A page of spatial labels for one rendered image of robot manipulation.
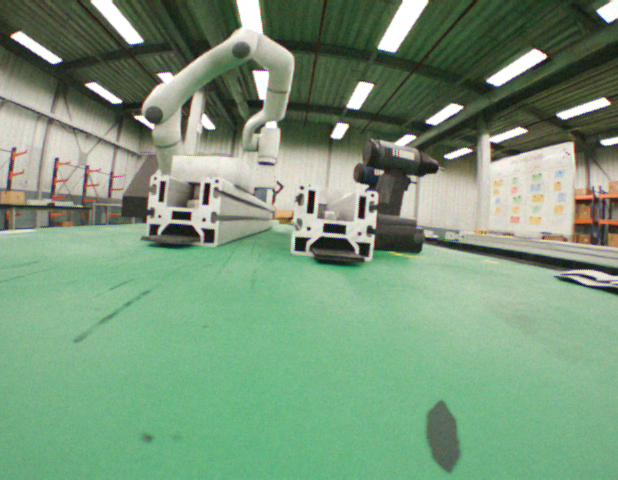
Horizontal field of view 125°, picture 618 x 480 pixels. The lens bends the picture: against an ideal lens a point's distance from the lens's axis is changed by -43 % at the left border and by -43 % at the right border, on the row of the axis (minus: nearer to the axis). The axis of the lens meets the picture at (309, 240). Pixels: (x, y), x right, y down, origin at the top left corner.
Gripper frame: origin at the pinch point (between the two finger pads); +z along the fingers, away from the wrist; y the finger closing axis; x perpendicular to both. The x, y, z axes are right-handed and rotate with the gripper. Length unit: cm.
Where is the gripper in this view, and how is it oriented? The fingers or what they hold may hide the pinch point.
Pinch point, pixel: (263, 200)
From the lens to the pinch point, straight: 120.0
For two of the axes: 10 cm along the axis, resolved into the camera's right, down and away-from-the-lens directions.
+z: -0.9, 9.9, 0.6
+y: -9.9, -0.9, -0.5
